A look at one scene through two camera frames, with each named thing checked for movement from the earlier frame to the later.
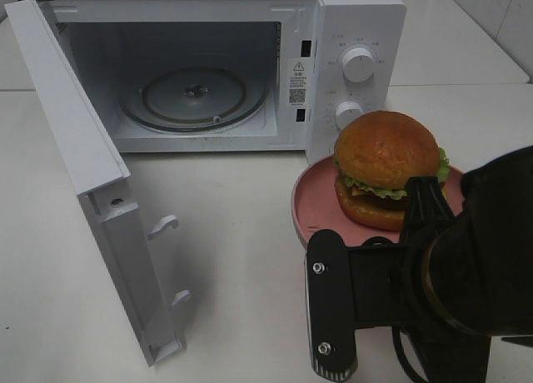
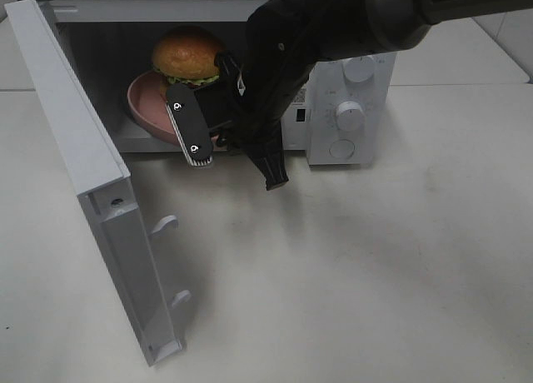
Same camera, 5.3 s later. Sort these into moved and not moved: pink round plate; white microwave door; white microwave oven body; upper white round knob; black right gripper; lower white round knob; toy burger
Moved: pink round plate; toy burger; black right gripper
Not moved: lower white round knob; white microwave door; white microwave oven body; upper white round knob
